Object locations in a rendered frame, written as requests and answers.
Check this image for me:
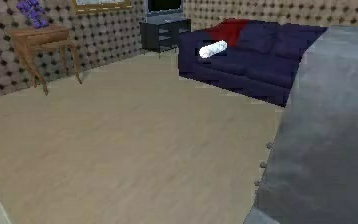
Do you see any dark blue sofa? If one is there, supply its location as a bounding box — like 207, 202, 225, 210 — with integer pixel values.
178, 19, 329, 108

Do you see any black television stand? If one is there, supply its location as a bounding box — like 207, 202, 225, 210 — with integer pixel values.
139, 18, 192, 54

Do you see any black television set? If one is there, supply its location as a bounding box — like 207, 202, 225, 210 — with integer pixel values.
144, 0, 185, 17

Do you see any red cushion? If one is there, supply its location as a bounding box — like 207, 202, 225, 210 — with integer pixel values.
204, 18, 251, 48

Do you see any purple flower plant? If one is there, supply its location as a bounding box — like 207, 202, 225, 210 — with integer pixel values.
15, 0, 50, 30

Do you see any gold framed wall picture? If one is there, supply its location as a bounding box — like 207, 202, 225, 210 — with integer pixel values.
71, 0, 134, 15

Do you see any white roll pillow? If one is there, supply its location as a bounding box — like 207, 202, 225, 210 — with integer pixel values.
198, 39, 229, 60

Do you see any brown wooden side table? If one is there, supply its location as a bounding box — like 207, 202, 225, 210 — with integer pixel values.
7, 23, 84, 97

